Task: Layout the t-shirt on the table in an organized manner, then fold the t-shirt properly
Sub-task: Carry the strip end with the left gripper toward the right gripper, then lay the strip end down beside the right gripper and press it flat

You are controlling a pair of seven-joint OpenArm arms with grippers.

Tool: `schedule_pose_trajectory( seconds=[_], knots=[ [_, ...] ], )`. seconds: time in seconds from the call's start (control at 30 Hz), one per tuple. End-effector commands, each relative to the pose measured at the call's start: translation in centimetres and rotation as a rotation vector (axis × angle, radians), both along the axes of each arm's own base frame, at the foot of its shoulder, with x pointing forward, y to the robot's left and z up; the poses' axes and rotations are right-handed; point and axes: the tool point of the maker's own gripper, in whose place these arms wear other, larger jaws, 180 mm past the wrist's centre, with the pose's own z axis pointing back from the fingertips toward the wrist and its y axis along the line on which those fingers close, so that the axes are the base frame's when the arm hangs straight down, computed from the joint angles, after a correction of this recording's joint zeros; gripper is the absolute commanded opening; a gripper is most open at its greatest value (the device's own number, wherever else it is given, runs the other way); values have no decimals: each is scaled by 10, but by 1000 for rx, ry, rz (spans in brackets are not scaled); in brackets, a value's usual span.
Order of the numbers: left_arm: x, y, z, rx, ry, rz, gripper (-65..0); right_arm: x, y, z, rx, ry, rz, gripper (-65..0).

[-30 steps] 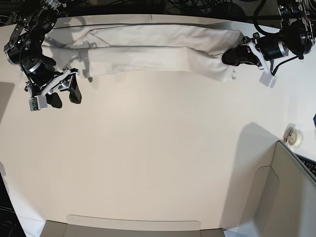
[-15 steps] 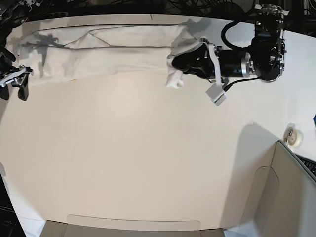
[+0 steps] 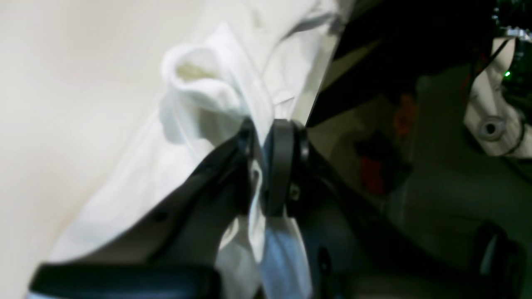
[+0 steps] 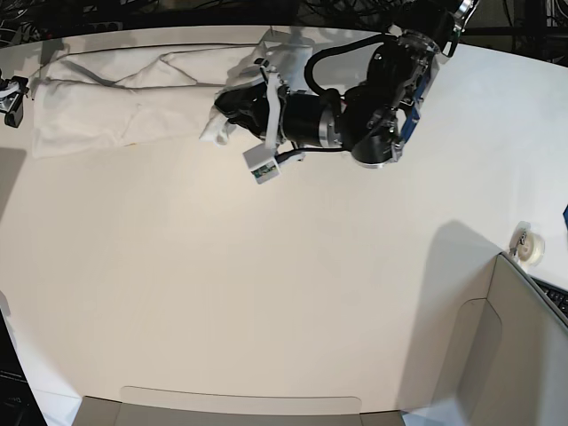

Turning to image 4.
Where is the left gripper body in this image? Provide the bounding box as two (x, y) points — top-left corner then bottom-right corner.
(255, 58), (305, 164)

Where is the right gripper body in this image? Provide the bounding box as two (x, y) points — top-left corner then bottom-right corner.
(0, 76), (28, 114)

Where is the white printed t-shirt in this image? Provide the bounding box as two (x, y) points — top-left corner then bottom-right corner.
(32, 31), (313, 158)

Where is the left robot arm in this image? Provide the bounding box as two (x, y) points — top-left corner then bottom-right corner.
(214, 1), (477, 182)

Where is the clear tape roll dispenser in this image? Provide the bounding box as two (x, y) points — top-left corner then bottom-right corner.
(509, 221), (545, 268)

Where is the grey cardboard box bottom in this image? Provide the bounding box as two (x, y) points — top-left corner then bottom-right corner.
(73, 386), (404, 425)

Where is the grey cardboard box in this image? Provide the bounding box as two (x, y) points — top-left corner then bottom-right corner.
(454, 255), (567, 425)
(73, 386), (404, 425)

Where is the black keyboard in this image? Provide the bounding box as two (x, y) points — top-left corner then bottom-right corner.
(532, 276), (568, 320)

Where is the grey cardboard box right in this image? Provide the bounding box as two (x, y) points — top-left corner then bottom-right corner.
(454, 255), (567, 425)

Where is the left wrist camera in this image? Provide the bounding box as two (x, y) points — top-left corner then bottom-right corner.
(243, 145), (280, 185)

